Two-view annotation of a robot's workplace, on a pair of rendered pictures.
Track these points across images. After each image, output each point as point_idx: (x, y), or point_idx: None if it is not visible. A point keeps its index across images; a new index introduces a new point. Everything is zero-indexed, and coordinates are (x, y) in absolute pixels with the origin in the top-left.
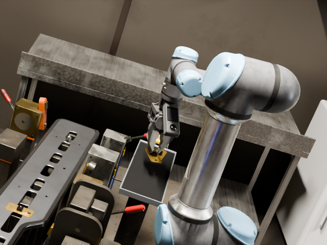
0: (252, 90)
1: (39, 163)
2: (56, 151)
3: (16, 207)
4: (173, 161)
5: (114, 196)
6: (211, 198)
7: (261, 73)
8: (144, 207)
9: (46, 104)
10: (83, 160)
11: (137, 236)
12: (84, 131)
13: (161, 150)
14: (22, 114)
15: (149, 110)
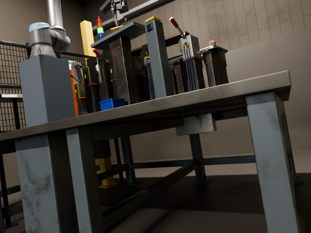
0: None
1: (169, 67)
2: (182, 62)
3: None
4: (122, 27)
5: (102, 51)
6: (48, 23)
7: None
8: (93, 50)
9: (210, 43)
10: (173, 59)
11: (115, 77)
12: (212, 49)
13: (115, 23)
14: None
15: (127, 7)
